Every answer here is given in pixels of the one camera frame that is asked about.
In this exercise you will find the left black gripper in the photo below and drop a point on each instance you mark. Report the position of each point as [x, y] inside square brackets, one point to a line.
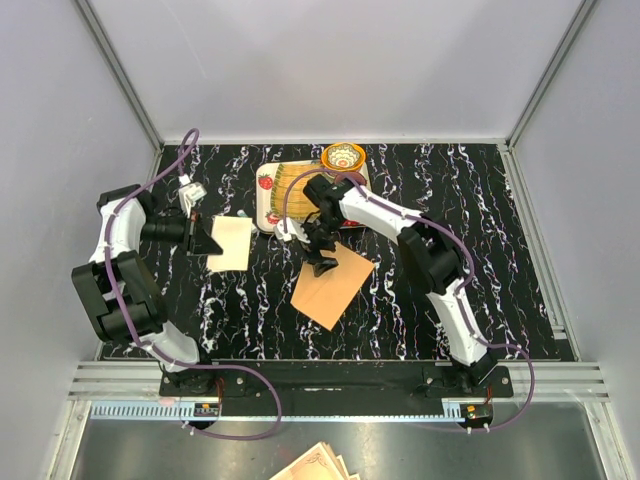
[205, 245]

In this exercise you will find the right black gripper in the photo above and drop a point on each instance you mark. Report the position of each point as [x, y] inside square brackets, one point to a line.
[320, 265]

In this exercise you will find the ornate bordered letter paper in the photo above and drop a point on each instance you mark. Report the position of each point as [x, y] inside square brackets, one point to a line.
[233, 235]

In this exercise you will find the brown paper envelope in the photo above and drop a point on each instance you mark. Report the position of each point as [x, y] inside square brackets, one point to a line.
[324, 299]

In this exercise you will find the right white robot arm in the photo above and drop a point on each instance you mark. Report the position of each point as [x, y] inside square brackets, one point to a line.
[434, 260]

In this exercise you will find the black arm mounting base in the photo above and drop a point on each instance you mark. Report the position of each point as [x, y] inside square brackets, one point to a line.
[432, 379]

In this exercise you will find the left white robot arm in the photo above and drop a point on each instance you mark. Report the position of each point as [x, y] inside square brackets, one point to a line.
[121, 298]

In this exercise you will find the yellow woven bamboo basket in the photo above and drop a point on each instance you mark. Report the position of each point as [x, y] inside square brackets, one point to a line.
[287, 191]

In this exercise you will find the white strawberry tray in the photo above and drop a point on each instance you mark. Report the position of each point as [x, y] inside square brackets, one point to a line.
[272, 181]

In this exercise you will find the yellow patterned bowl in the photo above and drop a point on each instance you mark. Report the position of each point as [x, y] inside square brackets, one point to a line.
[343, 157]

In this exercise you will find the stack of spare letters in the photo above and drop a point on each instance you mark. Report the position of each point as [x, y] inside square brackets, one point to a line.
[319, 462]

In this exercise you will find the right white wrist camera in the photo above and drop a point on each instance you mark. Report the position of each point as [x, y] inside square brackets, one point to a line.
[288, 230]

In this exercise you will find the slotted cable duct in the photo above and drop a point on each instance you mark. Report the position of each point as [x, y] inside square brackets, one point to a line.
[442, 411]

